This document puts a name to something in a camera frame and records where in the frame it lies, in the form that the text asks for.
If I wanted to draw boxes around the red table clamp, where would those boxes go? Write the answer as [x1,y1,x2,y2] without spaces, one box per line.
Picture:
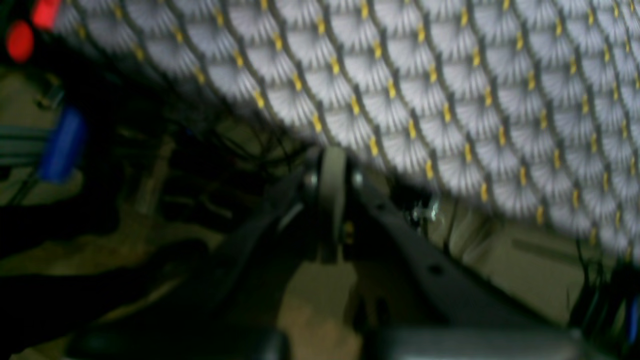
[0,0,62,64]

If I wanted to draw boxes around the fan-patterned grey tablecloth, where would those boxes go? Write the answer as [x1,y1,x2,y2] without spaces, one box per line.
[52,0,640,264]

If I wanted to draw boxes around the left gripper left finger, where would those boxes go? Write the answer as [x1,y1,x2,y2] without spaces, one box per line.
[70,150,323,360]

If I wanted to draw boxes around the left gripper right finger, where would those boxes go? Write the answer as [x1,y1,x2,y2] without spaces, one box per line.
[320,146,609,360]

